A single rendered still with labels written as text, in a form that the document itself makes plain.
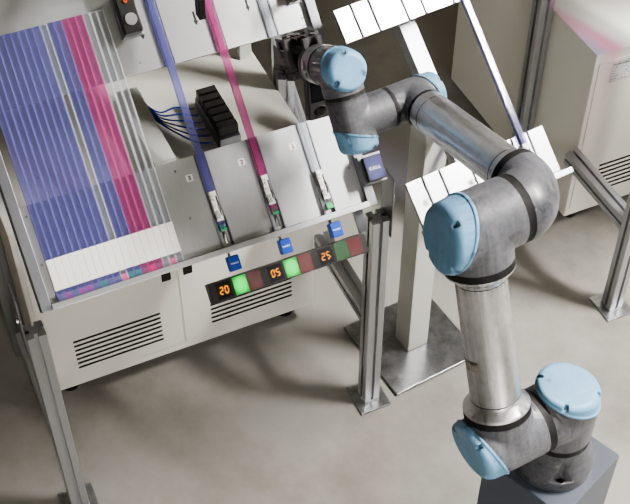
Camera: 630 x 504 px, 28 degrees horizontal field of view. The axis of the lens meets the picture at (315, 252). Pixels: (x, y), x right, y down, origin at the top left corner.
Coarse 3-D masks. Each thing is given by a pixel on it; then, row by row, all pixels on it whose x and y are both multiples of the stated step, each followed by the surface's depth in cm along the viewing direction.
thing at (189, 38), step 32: (0, 0) 236; (32, 0) 237; (64, 0) 239; (96, 0) 241; (160, 0) 244; (192, 0) 246; (224, 0) 248; (256, 0) 250; (0, 32) 235; (192, 32) 246; (224, 32) 248; (256, 32) 249; (288, 32) 252; (128, 64) 242; (160, 64) 244
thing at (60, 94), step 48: (0, 48) 234; (48, 48) 237; (96, 48) 239; (0, 96) 234; (48, 96) 236; (96, 96) 239; (48, 144) 236; (96, 144) 239; (144, 144) 241; (48, 192) 236; (96, 192) 238; (144, 192) 241; (48, 240) 236; (96, 240) 238; (144, 240) 241; (96, 288) 238
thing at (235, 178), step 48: (240, 144) 248; (288, 144) 250; (336, 144) 253; (192, 192) 245; (240, 192) 247; (288, 192) 250; (336, 192) 253; (192, 240) 244; (240, 240) 247; (48, 288) 236
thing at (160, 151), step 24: (216, 96) 282; (144, 120) 280; (168, 120) 283; (216, 120) 277; (168, 144) 274; (384, 192) 260; (336, 264) 297; (360, 288) 292; (360, 312) 288; (24, 336) 239; (24, 360) 278; (360, 408) 307
